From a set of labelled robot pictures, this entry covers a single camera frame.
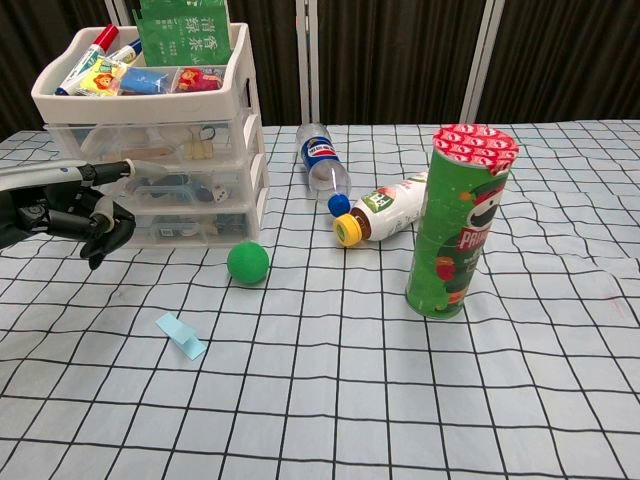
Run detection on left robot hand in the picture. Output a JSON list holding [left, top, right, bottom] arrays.
[[0, 158, 169, 272]]

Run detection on clear plastic storage box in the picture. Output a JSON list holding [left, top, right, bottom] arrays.
[[44, 114, 261, 167], [99, 163, 257, 210], [127, 208, 256, 246]]

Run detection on wooden stick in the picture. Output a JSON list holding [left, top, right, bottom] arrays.
[[118, 145, 169, 158]]

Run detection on red-capped whiteboard marker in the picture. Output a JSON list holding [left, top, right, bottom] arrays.
[[54, 24, 121, 97]]

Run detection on gold binder clips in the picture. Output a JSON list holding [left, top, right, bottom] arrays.
[[186, 127, 218, 161]]

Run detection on blue-capped whiteboard marker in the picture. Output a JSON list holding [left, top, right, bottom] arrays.
[[102, 38, 144, 67]]

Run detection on green tea packet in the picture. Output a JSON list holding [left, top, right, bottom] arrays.
[[132, 0, 234, 68]]

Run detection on empty Pepsi bottle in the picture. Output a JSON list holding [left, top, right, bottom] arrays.
[[295, 122, 354, 218]]

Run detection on yellow-capped tea bottle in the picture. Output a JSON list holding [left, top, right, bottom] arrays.
[[332, 171, 432, 249]]

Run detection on checked light blue tablecloth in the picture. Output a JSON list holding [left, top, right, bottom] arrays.
[[0, 119, 640, 480]]

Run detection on black folding screen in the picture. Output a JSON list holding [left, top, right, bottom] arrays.
[[0, 0, 640, 142]]

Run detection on green Pringles can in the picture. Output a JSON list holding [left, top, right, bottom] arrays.
[[403, 123, 522, 322]]

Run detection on white drawer organizer box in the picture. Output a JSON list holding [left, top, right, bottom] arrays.
[[30, 22, 270, 249]]

